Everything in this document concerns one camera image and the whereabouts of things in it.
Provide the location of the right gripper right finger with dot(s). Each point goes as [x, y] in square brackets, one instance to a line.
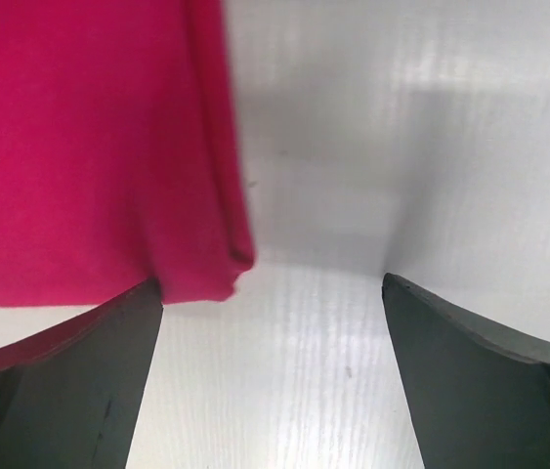
[478, 391]

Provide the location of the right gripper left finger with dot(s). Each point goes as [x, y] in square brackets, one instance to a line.
[70, 395]

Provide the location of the magenta t shirt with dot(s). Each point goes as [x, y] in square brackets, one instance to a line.
[118, 153]

